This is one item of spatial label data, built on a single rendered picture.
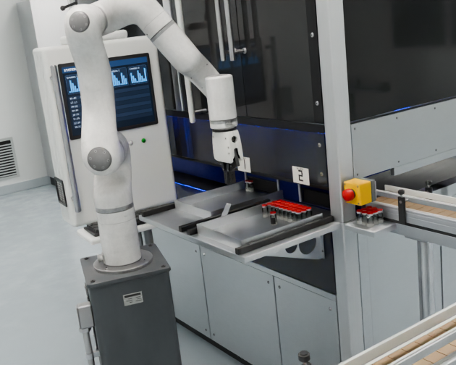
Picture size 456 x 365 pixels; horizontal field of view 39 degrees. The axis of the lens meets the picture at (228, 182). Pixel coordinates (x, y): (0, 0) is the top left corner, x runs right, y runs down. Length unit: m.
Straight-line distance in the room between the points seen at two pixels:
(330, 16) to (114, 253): 0.99
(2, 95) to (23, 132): 0.45
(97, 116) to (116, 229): 0.35
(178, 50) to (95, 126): 0.33
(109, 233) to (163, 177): 0.92
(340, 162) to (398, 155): 0.28
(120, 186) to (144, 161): 0.84
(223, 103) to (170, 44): 0.23
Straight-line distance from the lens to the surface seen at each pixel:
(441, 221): 2.03
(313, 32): 2.11
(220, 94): 1.89
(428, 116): 2.42
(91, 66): 1.92
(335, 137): 2.09
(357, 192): 2.06
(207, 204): 2.52
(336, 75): 2.06
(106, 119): 1.92
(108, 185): 1.99
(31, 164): 7.45
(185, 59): 1.89
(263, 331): 2.76
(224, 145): 1.92
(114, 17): 1.95
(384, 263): 2.36
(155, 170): 2.85
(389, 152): 2.27
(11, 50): 7.34
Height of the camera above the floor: 1.57
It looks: 14 degrees down
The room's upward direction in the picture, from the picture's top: 6 degrees counter-clockwise
